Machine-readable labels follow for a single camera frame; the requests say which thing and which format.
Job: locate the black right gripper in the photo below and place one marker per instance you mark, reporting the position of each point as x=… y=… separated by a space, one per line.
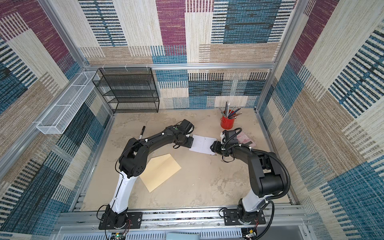
x=214 y=147

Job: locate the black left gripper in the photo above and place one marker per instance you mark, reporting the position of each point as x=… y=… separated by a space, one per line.
x=189 y=141

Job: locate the white letter paper blue border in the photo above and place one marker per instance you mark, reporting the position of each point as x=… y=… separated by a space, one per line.
x=202 y=145

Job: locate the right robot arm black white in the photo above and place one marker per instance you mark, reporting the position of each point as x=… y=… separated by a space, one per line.
x=269 y=177

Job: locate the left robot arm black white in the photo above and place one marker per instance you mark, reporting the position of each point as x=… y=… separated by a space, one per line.
x=133 y=161

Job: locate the tan manila envelope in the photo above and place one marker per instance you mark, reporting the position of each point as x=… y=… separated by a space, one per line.
x=158 y=170

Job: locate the pink calculator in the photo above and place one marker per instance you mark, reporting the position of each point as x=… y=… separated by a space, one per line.
x=244 y=139

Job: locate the red pen cup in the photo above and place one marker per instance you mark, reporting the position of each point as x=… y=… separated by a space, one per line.
x=226 y=123

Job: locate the pens in red cup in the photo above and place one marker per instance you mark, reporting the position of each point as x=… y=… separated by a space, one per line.
x=230 y=112

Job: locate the black and white marker pen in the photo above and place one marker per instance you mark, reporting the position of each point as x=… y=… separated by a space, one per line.
x=142 y=132

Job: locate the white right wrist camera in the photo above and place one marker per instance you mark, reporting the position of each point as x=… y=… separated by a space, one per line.
x=224 y=135

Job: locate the black mesh wire shelf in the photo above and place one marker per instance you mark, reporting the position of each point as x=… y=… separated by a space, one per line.
x=128 y=90

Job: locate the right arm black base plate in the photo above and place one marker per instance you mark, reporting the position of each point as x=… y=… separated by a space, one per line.
x=234 y=217

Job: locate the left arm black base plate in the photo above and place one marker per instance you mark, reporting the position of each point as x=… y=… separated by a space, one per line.
x=123 y=221

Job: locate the white mesh wire basket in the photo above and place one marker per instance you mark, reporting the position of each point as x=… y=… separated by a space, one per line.
x=58 y=118

